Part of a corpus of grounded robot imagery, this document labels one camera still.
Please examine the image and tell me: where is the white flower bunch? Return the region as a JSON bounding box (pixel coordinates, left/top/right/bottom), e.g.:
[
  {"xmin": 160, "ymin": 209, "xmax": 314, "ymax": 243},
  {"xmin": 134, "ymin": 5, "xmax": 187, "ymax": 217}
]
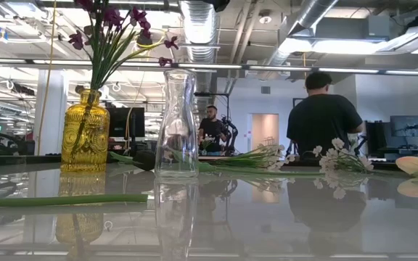
[
  {"xmin": 208, "ymin": 143, "xmax": 299, "ymax": 171},
  {"xmin": 312, "ymin": 137, "xmax": 376, "ymax": 174}
]

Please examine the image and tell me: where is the black tulip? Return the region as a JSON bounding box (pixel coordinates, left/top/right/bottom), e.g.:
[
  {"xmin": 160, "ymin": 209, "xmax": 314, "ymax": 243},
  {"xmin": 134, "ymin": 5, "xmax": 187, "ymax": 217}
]
[{"xmin": 109, "ymin": 149, "xmax": 326, "ymax": 178}]

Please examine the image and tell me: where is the purple flower bunch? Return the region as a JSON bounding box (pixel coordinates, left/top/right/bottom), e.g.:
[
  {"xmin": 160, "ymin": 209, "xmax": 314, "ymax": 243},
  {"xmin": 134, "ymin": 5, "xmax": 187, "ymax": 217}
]
[
  {"xmin": 96, "ymin": 5, "xmax": 181, "ymax": 160},
  {"xmin": 67, "ymin": 0, "xmax": 134, "ymax": 160}
]

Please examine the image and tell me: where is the clear glass vase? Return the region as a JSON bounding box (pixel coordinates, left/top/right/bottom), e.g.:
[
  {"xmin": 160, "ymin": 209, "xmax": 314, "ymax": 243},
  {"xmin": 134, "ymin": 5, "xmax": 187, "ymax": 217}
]
[{"xmin": 154, "ymin": 68, "xmax": 200, "ymax": 178}]

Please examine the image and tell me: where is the yellow glass vase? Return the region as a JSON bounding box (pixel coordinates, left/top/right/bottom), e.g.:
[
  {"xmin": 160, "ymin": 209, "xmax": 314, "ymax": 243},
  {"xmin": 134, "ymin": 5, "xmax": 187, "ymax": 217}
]
[{"xmin": 60, "ymin": 88, "xmax": 111, "ymax": 173}]

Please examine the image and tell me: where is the person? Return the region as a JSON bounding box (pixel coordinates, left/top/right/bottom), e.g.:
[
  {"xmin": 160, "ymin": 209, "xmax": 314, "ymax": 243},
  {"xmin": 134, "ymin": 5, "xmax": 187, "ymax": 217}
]
[
  {"xmin": 197, "ymin": 104, "xmax": 229, "ymax": 153},
  {"xmin": 286, "ymin": 71, "xmax": 365, "ymax": 157}
]

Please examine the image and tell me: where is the horizontal light bar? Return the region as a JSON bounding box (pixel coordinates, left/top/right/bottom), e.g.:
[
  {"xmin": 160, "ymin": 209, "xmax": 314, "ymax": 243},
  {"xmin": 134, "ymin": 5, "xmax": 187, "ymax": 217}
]
[{"xmin": 0, "ymin": 57, "xmax": 418, "ymax": 77}]

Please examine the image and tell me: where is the black monitor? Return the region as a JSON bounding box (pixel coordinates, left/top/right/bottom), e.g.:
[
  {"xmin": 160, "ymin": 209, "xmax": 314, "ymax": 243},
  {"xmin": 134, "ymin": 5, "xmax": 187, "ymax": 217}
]
[
  {"xmin": 389, "ymin": 115, "xmax": 418, "ymax": 138},
  {"xmin": 364, "ymin": 120, "xmax": 390, "ymax": 155},
  {"xmin": 107, "ymin": 107, "xmax": 147, "ymax": 138}
]

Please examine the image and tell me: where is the white pillar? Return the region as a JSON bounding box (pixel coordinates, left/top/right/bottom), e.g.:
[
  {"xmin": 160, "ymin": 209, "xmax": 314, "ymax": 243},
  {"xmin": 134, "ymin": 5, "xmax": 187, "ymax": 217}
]
[{"xmin": 33, "ymin": 68, "xmax": 69, "ymax": 157}]

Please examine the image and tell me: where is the silver ribbed ceiling duct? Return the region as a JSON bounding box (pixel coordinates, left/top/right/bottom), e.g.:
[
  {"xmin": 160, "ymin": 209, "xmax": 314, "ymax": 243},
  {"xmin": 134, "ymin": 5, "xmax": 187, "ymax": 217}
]
[{"xmin": 179, "ymin": 0, "xmax": 220, "ymax": 109}]

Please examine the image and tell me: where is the smooth silver ceiling duct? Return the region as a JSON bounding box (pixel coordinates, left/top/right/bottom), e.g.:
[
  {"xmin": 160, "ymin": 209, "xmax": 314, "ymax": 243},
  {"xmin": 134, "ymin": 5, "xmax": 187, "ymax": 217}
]
[{"xmin": 266, "ymin": 0, "xmax": 340, "ymax": 70}]

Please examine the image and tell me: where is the yellow hanging cord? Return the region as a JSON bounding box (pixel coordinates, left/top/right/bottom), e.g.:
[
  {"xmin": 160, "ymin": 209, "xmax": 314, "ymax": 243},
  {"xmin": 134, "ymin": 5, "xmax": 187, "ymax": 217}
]
[{"xmin": 36, "ymin": 0, "xmax": 58, "ymax": 157}]

